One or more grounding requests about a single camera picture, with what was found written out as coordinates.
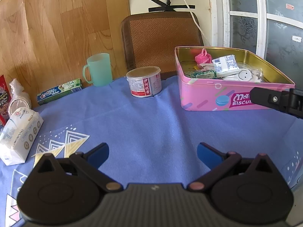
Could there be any smiley face packet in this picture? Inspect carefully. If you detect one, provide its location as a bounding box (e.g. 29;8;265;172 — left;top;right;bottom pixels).
221;68;263;83

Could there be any white barcode wipes packet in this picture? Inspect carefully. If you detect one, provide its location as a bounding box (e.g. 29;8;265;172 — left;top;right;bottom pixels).
212;54;239;73

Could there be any green patterned tissue packet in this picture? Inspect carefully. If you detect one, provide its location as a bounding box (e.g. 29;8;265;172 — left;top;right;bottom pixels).
184;66;217;79

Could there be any pink fluffy cloth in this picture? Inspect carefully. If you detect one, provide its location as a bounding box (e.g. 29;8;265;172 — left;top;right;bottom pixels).
195;49;212;67

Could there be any blue patterned tablecloth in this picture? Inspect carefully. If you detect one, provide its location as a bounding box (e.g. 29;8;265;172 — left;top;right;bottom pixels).
1;77;302;226

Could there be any toothpaste box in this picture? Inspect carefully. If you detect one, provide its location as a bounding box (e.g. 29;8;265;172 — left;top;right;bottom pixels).
37;79;83;105

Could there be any pink biscuit tin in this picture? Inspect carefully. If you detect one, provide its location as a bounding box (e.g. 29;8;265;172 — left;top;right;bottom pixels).
175;46;295;111

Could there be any white tissue pack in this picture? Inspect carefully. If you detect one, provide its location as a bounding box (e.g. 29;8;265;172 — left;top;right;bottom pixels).
1;107;44;166

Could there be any round paper tub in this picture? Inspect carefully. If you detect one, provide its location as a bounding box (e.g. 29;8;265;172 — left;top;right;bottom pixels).
126;66;162;98

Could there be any teal plastic mug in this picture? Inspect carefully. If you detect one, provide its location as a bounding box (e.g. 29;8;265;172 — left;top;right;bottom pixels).
83;53;113;87

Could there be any stack of plastic cups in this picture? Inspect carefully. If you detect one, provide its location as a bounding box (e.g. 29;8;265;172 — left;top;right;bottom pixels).
8;79;32;116

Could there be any red cereal box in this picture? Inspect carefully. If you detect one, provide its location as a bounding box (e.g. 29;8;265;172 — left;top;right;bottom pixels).
0;75;11;127

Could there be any brown woven chair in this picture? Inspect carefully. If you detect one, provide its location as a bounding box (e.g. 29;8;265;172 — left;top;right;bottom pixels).
121;11;204;79

